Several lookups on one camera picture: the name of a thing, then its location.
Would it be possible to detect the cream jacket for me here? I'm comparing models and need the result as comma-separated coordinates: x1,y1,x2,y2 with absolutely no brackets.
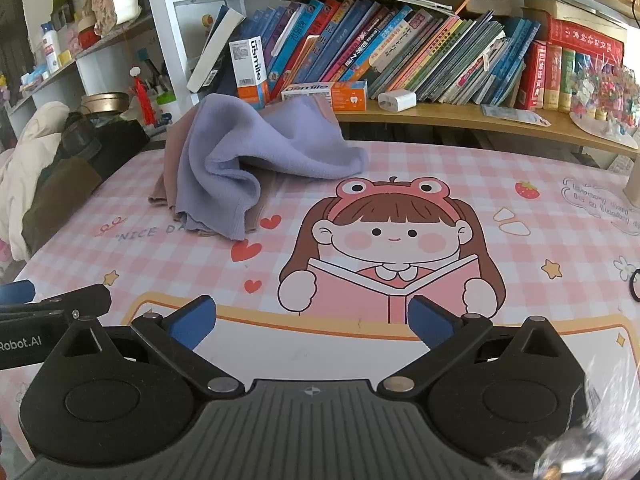
0,101,71,261

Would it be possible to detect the flat white orange box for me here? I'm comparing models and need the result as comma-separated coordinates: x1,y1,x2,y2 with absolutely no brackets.
281,80,368,112

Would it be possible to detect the white lotion bottle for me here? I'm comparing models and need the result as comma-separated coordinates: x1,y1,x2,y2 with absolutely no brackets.
41,22,62,75

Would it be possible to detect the beige wooden box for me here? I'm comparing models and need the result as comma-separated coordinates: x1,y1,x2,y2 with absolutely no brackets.
626,157,640,202

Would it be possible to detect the brass bowl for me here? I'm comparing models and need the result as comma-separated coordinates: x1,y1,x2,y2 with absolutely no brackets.
82,92,130,115

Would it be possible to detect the brown garment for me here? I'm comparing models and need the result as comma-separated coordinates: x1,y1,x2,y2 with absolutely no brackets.
22,157,103,256

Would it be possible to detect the upright white orange box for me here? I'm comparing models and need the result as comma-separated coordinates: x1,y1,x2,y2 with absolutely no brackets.
229,36,271,110

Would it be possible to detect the black bag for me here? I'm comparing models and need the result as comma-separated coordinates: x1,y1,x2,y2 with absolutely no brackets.
60,112,151,171

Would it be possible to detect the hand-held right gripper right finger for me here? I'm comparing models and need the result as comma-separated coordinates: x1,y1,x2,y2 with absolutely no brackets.
377,296,576,401

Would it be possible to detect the red tassel ornament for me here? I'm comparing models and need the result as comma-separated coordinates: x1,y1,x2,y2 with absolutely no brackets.
131,65,151,126

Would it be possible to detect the purple and pink sweater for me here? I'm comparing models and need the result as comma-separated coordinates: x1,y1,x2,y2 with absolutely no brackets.
147,92,371,241

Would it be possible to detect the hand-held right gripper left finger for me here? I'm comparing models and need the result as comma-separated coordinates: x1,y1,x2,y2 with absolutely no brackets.
50,296,246,401

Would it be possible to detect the colourful flower ornament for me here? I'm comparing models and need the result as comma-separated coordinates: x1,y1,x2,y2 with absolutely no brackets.
570,55,640,136

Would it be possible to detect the wooden bookshelf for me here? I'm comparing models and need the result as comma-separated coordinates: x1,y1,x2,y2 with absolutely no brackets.
140,0,640,161

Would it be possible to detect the wooden side shelf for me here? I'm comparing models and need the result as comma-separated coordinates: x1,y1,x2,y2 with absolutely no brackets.
0,10,156,111

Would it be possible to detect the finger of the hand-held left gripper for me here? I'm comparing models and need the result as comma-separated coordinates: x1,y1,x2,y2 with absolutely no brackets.
0,280,36,306
0,284,112,330

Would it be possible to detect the row of books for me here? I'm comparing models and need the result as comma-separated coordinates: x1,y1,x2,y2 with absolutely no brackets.
187,0,626,111

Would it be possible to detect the white power adapter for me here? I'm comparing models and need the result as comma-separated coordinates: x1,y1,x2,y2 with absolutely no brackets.
377,90,417,110

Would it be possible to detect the pink checked cartoon table mat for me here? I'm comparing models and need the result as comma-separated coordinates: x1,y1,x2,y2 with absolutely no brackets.
0,137,640,461

